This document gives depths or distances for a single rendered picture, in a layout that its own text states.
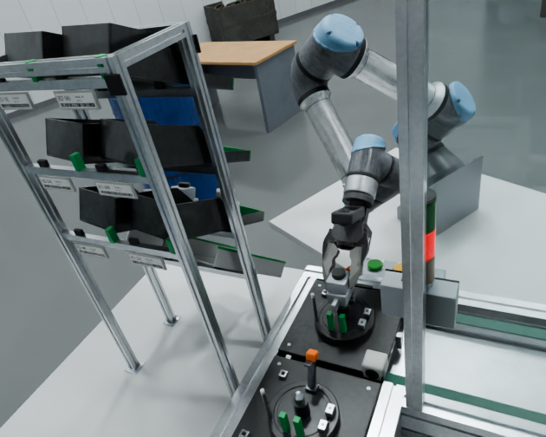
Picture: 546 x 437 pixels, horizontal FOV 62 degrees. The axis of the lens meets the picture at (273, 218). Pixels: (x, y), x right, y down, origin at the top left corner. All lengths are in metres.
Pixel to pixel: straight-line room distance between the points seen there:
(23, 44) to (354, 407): 0.89
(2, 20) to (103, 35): 7.01
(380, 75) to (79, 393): 1.15
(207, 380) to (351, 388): 0.39
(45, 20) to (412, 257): 7.44
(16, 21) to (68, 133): 6.88
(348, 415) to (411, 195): 0.49
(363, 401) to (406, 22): 0.69
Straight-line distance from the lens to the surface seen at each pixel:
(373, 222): 1.58
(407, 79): 0.56
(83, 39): 0.81
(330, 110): 1.27
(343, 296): 0.99
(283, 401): 0.96
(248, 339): 1.25
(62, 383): 1.39
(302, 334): 1.08
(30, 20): 7.83
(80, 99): 0.76
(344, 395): 0.98
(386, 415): 0.97
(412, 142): 0.59
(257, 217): 1.05
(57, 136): 0.98
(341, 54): 1.23
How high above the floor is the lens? 1.78
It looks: 33 degrees down
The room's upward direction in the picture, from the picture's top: 12 degrees counter-clockwise
